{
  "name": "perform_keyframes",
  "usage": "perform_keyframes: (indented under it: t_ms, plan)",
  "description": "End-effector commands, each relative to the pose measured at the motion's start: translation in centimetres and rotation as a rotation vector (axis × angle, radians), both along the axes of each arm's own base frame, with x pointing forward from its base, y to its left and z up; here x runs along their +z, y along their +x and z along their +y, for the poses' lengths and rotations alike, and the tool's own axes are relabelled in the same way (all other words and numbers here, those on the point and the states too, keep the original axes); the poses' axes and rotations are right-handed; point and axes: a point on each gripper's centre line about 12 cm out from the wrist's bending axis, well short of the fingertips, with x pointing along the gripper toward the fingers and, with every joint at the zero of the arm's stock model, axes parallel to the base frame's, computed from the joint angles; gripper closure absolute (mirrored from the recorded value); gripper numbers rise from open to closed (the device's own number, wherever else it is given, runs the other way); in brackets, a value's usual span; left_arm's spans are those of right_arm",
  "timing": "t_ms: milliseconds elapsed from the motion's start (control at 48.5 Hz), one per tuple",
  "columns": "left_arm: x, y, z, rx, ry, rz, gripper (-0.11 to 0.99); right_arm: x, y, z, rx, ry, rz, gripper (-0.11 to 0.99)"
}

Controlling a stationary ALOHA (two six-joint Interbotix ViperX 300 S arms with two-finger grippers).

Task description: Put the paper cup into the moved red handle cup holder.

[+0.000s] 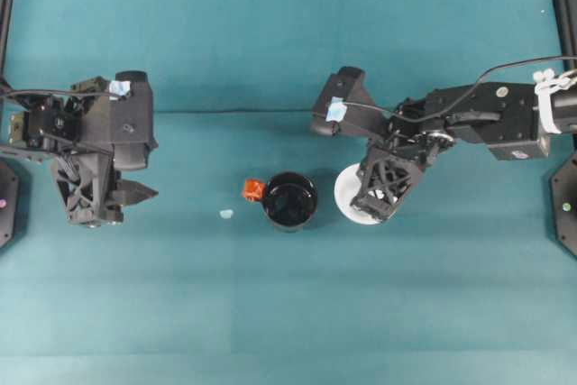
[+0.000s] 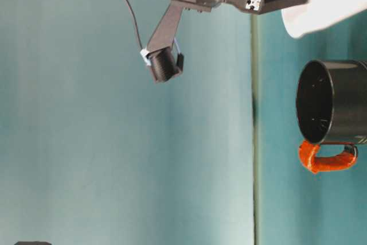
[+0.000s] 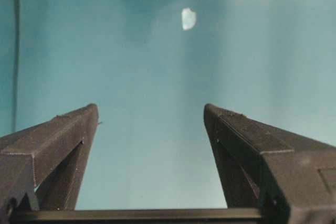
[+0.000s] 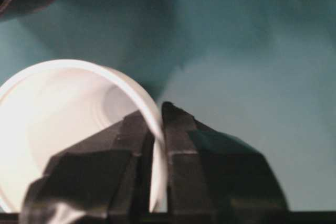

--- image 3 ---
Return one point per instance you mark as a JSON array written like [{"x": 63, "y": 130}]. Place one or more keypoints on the small white paper scrap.
[{"x": 188, "y": 19}]

